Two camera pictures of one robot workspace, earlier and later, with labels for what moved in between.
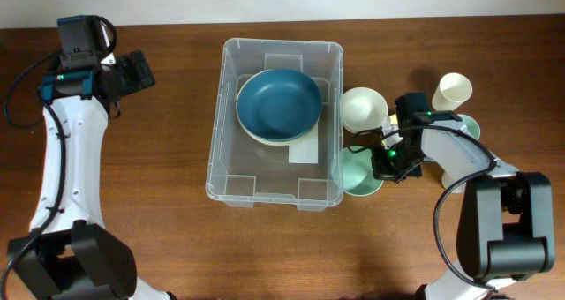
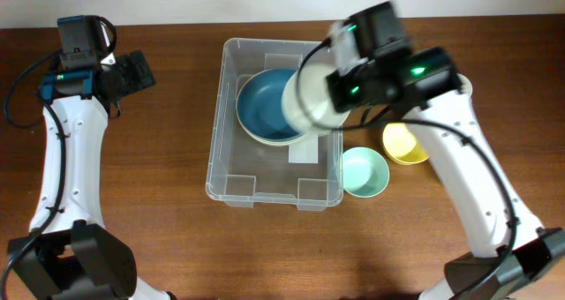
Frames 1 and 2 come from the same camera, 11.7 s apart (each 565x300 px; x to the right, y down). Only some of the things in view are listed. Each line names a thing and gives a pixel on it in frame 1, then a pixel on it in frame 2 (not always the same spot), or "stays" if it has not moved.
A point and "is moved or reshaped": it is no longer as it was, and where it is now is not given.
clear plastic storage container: (278, 130) stays
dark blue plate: (279, 105) stays
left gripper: (128, 64) stays
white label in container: (306, 150) stays
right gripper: (381, 171) -> (342, 101)
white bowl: (363, 108) is moved or reshaped
